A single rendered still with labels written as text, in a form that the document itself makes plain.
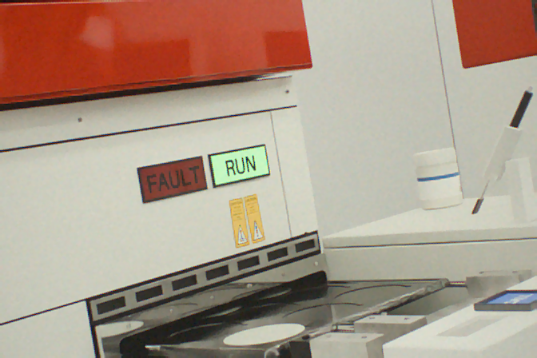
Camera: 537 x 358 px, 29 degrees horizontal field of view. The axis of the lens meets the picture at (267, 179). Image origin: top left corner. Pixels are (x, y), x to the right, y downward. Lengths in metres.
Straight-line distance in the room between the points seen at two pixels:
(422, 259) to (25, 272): 0.57
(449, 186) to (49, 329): 0.76
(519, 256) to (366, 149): 2.75
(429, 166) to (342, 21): 2.43
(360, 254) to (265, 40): 0.35
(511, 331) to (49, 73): 0.64
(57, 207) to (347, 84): 2.89
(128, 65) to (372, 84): 2.96
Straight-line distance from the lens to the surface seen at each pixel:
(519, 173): 1.41
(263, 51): 1.48
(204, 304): 1.41
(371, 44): 4.24
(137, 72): 1.31
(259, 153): 1.51
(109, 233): 1.32
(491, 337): 0.82
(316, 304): 1.40
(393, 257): 1.52
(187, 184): 1.41
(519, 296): 0.94
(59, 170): 1.28
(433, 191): 1.73
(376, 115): 4.21
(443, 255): 1.47
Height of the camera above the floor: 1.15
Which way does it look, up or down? 3 degrees down
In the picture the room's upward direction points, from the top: 10 degrees counter-clockwise
